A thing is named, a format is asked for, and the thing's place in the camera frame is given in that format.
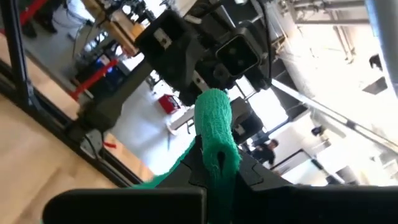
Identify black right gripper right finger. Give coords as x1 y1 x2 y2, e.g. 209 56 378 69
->
231 149 398 224

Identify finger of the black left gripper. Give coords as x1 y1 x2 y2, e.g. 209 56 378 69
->
178 82 203 107
229 96 251 127

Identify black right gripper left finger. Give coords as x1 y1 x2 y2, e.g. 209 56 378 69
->
42 136 208 224

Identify green elastic band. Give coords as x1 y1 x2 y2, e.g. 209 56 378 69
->
130 88 242 224

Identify red and black battery box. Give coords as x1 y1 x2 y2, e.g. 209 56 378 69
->
157 94 182 115

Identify cardboard box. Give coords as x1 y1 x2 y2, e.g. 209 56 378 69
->
130 23 146 40

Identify person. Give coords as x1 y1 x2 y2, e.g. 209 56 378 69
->
21 0 63 39
251 139 280 167

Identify wooden desk red legs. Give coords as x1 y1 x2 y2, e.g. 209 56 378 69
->
83 0 147 57

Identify red desk leg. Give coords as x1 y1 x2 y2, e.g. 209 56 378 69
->
70 58 119 101
18 0 48 26

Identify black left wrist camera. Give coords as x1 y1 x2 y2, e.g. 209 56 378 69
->
215 34 261 78

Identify black ceiling cable reel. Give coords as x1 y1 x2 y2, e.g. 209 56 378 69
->
368 54 384 72

